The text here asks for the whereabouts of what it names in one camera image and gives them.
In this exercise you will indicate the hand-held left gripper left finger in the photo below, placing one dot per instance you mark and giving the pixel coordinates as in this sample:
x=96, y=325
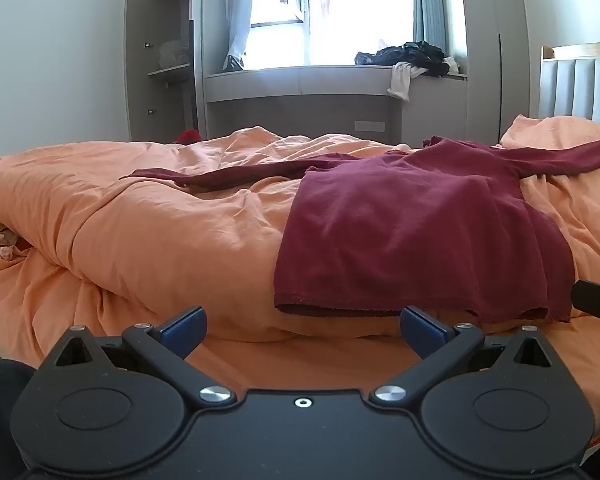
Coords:
x=185, y=325

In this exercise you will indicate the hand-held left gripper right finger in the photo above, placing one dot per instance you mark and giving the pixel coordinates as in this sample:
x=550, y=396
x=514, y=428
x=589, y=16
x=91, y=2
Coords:
x=420, y=327

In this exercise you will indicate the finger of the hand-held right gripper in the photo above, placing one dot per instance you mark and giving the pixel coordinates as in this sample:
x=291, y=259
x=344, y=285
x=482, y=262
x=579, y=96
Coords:
x=597, y=302

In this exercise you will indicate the maroon shirt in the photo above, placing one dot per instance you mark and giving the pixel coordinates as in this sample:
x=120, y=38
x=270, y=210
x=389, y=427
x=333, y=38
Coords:
x=405, y=225

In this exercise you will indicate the pile of dark clothes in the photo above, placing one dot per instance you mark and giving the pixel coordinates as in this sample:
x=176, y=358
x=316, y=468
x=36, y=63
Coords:
x=415, y=55

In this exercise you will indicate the orange duvet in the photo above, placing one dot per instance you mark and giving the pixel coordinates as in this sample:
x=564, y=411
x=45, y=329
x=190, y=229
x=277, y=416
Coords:
x=145, y=220

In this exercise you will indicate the orange bed sheet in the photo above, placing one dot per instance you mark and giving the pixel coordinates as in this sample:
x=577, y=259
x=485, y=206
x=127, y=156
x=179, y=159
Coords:
x=305, y=360
x=555, y=132

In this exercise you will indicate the red object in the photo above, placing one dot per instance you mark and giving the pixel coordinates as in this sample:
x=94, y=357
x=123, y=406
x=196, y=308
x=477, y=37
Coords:
x=189, y=137

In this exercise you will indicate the grey padded headboard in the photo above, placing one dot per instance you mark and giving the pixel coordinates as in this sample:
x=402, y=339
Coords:
x=580, y=85

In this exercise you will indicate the white cloth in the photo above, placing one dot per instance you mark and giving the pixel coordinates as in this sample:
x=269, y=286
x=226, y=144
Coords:
x=402, y=82

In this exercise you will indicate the grey window bench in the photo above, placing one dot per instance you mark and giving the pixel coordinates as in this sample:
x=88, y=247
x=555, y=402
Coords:
x=305, y=100

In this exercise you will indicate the tall grey cabinet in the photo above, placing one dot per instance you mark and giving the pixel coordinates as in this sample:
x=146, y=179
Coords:
x=495, y=60

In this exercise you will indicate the cream cloth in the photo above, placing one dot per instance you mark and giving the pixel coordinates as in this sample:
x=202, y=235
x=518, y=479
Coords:
x=451, y=65

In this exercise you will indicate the blue-grey curtain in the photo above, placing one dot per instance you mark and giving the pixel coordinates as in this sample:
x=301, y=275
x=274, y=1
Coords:
x=430, y=5
x=240, y=10

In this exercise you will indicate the window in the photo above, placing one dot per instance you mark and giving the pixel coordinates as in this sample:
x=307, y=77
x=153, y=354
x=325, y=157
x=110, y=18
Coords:
x=350, y=15

